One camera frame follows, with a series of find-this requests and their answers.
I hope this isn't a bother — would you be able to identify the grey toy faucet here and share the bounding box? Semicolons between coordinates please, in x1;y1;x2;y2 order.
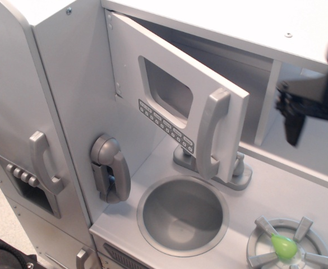
173;146;252;191

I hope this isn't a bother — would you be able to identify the grey toy ice dispenser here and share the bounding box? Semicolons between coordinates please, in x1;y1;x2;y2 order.
0;155;61;219

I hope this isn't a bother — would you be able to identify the grey round toy sink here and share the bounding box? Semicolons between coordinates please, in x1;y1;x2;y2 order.
137;175;229;257

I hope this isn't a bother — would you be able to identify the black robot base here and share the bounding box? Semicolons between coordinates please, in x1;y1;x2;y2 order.
0;239;41;268

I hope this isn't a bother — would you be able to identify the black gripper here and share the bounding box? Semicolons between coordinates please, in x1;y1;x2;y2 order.
276;73;328;146

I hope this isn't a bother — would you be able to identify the green toy pear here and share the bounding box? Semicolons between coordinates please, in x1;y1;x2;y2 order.
271;233;298;260

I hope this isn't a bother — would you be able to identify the grey fridge door handle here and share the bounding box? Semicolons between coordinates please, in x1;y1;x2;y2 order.
29;131;64;195

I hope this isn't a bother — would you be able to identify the grey toy telephone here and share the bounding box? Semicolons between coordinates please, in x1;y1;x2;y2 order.
90;134;131;204

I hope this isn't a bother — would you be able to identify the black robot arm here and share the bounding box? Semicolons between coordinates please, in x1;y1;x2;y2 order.
275;54;328;147

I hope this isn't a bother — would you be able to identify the grey lower door handle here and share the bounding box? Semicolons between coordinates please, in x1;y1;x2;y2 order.
76;248;95;269

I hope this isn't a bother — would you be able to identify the grey oven control panel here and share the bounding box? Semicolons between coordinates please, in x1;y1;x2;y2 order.
103;243;149;269

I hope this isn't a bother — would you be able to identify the grey toy stove burner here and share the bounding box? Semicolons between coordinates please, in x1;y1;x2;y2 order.
246;216;328;268

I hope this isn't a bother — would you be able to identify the white toy kitchen cabinet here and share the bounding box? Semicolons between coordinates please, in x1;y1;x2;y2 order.
0;1;328;268

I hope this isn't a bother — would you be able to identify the white toy microwave door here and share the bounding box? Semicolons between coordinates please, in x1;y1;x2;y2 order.
105;11;249;182

